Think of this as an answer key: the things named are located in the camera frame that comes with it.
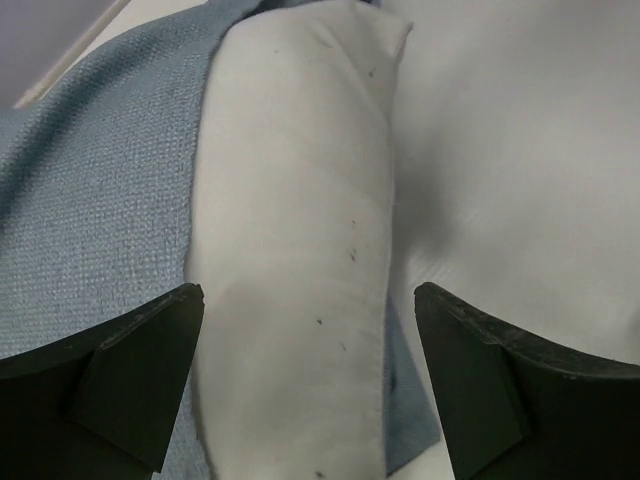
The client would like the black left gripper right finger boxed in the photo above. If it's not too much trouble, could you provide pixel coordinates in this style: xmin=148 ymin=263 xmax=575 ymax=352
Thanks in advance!
xmin=414 ymin=282 xmax=639 ymax=480

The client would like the aluminium back table rail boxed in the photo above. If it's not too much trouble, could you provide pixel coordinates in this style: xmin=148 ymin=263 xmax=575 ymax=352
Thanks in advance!
xmin=12 ymin=0 xmax=129 ymax=109

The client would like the white pillow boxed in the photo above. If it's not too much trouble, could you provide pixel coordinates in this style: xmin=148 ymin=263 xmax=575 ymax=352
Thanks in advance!
xmin=187 ymin=1 xmax=410 ymax=479

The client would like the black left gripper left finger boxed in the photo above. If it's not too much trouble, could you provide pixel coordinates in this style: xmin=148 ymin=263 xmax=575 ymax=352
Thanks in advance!
xmin=1 ymin=283 xmax=204 ymax=479

